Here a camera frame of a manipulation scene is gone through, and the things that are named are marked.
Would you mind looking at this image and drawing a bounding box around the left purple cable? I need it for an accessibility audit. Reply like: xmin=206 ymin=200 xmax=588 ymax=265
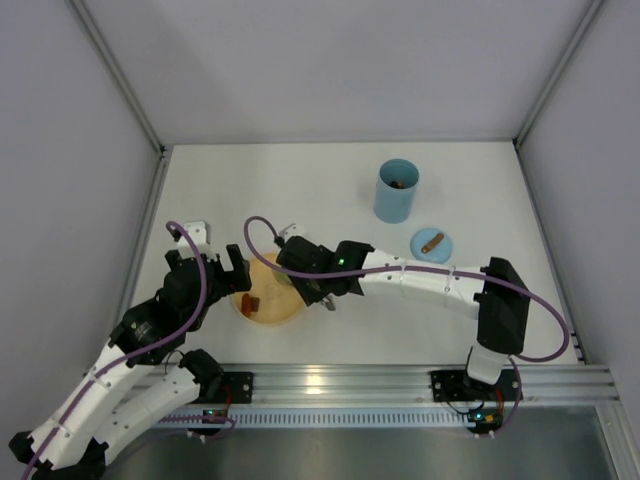
xmin=22 ymin=219 xmax=240 ymax=480

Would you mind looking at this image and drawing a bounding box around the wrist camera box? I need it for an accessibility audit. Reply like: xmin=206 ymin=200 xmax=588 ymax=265
xmin=278 ymin=223 xmax=308 ymax=243
xmin=171 ymin=220 xmax=211 ymax=256

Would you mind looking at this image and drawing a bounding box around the beige round plate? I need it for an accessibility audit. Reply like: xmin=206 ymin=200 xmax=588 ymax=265
xmin=231 ymin=258 xmax=306 ymax=326

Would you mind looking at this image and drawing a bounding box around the aluminium frame post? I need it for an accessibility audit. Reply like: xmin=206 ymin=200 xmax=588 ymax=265
xmin=512 ymin=0 xmax=610 ymax=365
xmin=66 ymin=0 xmax=170 ymax=324

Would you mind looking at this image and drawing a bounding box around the green round cookie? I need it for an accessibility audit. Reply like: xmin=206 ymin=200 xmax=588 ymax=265
xmin=272 ymin=270 xmax=291 ymax=285

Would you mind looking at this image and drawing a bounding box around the right aluminium frame post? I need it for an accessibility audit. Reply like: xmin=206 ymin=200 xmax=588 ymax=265
xmin=512 ymin=0 xmax=610 ymax=365

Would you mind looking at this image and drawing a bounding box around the blue lunch box cup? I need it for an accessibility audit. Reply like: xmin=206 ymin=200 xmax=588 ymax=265
xmin=374 ymin=159 xmax=420 ymax=224

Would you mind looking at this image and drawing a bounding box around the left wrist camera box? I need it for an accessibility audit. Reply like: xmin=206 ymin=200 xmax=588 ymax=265
xmin=171 ymin=220 xmax=211 ymax=256

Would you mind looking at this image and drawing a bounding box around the left aluminium frame post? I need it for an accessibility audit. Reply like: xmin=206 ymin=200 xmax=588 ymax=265
xmin=66 ymin=0 xmax=170 ymax=324

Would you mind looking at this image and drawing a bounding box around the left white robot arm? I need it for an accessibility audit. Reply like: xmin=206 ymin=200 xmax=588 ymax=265
xmin=9 ymin=241 xmax=251 ymax=479

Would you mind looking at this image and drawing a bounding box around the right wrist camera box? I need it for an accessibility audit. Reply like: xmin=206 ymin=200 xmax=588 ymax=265
xmin=278 ymin=223 xmax=308 ymax=243

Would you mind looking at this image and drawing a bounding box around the blue lid with brown handle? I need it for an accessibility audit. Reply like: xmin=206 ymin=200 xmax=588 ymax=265
xmin=410 ymin=227 xmax=453 ymax=264

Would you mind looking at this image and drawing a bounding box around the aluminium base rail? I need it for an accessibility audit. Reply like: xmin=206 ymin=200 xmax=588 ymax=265
xmin=224 ymin=364 xmax=620 ymax=408

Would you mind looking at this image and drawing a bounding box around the white slotted cable duct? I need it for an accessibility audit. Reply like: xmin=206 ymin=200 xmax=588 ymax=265
xmin=162 ymin=410 xmax=476 ymax=429

